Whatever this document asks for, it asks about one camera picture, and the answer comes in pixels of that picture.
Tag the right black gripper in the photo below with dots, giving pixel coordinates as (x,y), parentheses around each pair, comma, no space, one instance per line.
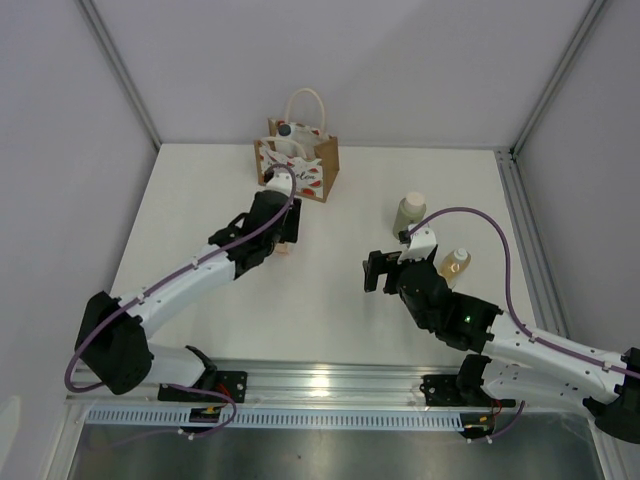
(379,263)

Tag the left aluminium frame post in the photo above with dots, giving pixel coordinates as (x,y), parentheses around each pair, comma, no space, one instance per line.
(116,64)

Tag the small amber bottle white cap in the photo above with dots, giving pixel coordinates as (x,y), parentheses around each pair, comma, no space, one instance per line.
(454,265)

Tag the right side aluminium rail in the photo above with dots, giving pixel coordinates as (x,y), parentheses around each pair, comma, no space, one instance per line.
(545,300)

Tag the aluminium mounting rail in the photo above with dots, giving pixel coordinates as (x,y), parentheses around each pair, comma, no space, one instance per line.
(279,384)

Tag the small jar dark lid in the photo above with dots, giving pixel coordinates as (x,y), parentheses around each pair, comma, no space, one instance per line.
(285,130)

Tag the green bottle white cap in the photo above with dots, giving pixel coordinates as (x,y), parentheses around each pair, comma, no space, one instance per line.
(411,210)

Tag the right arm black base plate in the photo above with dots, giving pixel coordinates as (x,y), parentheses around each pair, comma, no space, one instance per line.
(448,390)

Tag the aluminium frame post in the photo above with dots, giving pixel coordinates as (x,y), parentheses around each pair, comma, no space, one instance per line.
(116,64)
(561,71)

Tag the orange bottle pink cap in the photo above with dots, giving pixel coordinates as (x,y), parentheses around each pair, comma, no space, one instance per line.
(284,248)

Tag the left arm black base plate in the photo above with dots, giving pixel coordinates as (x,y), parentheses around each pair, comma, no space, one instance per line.
(229,383)

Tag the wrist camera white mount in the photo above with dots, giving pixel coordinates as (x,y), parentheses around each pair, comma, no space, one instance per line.
(419,245)
(278,180)

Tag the right aluminium frame post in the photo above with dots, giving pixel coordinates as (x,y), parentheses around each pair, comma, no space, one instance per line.
(561,71)

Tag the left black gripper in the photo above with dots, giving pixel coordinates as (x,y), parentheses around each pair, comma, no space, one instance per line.
(290,232)

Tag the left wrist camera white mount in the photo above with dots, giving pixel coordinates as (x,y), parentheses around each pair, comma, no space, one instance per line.
(278,180)

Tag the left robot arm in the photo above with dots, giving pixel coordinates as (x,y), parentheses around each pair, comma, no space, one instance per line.
(114,340)

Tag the watermelon print canvas bag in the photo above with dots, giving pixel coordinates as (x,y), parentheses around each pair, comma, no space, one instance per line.
(313,154)

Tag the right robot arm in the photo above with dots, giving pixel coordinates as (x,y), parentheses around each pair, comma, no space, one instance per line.
(506,360)

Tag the white slotted cable duct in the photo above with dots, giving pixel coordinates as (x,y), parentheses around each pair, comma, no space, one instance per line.
(277,418)

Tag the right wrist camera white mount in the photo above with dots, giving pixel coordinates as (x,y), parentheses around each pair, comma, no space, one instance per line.
(419,245)

